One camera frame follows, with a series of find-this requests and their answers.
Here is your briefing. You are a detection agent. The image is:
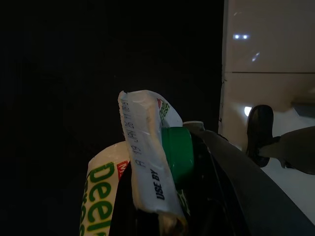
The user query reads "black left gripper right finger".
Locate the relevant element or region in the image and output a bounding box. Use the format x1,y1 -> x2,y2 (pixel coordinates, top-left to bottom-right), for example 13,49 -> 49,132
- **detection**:
181,120 -> 315,236

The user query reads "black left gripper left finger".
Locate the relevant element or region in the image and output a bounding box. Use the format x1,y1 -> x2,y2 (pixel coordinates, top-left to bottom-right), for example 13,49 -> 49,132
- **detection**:
110,161 -> 164,236

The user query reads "juice carton green cap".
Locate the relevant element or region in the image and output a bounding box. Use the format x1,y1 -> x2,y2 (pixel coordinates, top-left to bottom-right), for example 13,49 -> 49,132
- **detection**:
78,89 -> 195,236

